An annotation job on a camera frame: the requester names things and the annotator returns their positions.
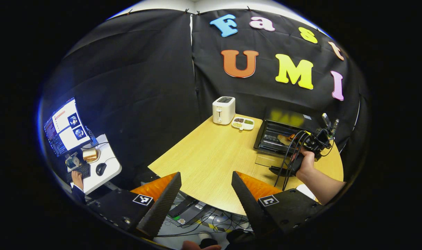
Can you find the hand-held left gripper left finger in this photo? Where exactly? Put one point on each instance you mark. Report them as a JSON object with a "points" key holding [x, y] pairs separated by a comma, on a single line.
{"points": [[164, 208]]}

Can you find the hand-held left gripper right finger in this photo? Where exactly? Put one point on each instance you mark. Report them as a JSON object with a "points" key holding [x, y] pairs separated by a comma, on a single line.
{"points": [[247, 208]]}

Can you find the black electric oven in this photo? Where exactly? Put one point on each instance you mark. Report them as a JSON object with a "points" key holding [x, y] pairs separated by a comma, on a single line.
{"points": [[261, 139]]}

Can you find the black equipment box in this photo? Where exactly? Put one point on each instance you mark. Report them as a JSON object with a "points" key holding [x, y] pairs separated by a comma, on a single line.
{"points": [[188, 211]]}

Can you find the white square plate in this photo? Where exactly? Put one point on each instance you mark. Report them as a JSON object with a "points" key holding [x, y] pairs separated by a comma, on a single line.
{"points": [[306, 191]]}

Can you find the white side desk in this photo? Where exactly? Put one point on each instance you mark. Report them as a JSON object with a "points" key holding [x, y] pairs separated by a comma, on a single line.
{"points": [[108, 177]]}

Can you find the black computer mouse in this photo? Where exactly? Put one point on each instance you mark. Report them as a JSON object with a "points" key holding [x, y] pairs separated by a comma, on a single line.
{"points": [[100, 169]]}

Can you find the white divided snack dish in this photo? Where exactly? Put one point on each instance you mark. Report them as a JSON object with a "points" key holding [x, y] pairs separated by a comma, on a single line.
{"points": [[242, 123]]}

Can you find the black keyboard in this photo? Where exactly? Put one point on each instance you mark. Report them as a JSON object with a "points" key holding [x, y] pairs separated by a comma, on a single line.
{"points": [[81, 170]]}

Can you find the white toaster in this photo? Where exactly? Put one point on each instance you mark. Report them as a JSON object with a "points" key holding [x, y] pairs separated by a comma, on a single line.
{"points": [[223, 113]]}

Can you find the black backdrop cloth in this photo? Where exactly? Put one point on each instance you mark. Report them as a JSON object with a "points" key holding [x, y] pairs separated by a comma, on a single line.
{"points": [[138, 86]]}

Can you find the computer monitor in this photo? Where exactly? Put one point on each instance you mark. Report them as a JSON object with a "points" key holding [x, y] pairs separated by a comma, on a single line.
{"points": [[68, 128]]}

